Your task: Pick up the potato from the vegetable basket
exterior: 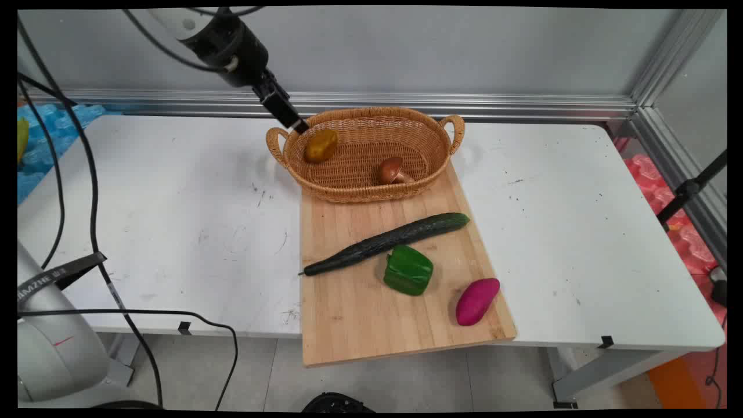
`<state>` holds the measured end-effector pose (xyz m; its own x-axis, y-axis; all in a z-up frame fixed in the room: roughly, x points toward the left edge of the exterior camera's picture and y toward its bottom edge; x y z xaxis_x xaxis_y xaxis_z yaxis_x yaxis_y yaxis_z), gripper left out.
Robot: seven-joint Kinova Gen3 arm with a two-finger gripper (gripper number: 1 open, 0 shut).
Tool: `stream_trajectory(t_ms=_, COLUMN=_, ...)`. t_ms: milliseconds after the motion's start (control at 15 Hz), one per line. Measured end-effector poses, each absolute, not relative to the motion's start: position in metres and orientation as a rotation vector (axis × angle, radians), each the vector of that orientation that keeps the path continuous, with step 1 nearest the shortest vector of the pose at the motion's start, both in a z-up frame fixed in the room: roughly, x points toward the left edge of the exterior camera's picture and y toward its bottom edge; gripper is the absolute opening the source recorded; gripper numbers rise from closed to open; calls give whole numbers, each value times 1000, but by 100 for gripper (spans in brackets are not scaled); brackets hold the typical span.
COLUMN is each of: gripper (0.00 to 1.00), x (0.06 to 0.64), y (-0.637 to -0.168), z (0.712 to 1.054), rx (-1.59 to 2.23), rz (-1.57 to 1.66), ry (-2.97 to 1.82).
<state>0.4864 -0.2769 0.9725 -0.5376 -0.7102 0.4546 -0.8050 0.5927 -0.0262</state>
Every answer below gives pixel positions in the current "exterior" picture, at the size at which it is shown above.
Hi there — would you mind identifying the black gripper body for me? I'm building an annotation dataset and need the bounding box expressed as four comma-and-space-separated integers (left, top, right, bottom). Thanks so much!
193, 13, 272, 89

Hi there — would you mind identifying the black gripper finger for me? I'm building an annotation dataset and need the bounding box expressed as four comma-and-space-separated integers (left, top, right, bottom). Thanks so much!
261, 87, 310, 135
251, 69, 291, 108

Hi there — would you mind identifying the yellow-brown toy potato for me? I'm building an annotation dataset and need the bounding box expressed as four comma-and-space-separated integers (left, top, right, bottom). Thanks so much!
304, 128, 340, 164

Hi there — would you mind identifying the woven wicker basket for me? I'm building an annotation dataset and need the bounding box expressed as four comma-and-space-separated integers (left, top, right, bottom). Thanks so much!
266, 106, 466, 204

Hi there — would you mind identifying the brown toy mushroom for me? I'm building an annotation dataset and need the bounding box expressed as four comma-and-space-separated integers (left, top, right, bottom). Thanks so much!
377, 156, 416, 186

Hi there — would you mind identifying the dark green toy cucumber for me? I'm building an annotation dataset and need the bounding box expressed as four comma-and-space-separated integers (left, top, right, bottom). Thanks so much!
298, 212, 471, 277

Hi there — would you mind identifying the green toy bell pepper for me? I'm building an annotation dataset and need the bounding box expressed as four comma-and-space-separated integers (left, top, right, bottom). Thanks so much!
383, 244, 435, 297

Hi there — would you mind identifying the wooden cutting board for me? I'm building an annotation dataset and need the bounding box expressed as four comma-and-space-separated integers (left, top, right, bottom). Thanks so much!
300, 161, 518, 368

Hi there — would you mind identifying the blue foam packing sheet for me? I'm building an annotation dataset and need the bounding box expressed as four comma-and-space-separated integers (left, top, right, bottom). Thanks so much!
17, 103, 106, 205

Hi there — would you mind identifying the purple toy sweet potato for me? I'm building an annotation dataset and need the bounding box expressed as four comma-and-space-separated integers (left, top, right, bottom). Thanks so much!
455, 278, 501, 327

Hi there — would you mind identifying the black round object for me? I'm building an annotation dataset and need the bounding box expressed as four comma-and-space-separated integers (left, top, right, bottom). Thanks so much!
301, 392, 377, 413

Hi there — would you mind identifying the grey metal table leg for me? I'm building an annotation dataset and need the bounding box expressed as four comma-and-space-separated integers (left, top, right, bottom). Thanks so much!
547, 346, 688, 409
106, 332, 142, 388

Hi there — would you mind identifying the black tripod stand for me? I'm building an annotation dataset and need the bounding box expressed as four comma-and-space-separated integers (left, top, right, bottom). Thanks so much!
656, 149, 727, 228

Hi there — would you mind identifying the pink foam packing sheet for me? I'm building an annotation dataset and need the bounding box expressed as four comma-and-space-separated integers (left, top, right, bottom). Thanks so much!
623, 153, 727, 326

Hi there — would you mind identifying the small black device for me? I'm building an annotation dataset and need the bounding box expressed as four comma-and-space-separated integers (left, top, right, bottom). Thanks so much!
709, 265, 727, 308

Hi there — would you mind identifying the orange floor panel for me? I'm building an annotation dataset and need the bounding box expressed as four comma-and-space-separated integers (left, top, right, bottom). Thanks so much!
646, 356, 700, 410

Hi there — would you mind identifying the aluminium frame rail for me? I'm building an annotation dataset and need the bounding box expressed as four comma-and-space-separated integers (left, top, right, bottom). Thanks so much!
627, 106, 727, 271
26, 88, 639, 122

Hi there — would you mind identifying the short black cable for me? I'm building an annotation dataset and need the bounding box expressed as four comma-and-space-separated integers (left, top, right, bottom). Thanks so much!
17, 71, 78, 107

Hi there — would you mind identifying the long black cable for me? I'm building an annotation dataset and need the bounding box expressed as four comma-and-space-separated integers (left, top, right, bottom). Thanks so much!
17, 17, 165, 408

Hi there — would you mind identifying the black looped cable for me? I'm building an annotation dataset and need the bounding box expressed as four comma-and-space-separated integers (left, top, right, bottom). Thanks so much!
17, 308, 240, 411

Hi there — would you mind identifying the grey printed velcro strap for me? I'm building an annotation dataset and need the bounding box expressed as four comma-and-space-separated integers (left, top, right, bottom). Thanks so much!
17, 250, 108, 309

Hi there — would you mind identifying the aluminium frame post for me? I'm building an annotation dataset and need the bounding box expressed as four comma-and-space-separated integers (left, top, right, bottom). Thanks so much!
630, 9, 726, 109

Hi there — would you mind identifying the thin black floor cable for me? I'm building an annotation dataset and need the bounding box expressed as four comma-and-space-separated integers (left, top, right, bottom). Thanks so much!
704, 313, 727, 408

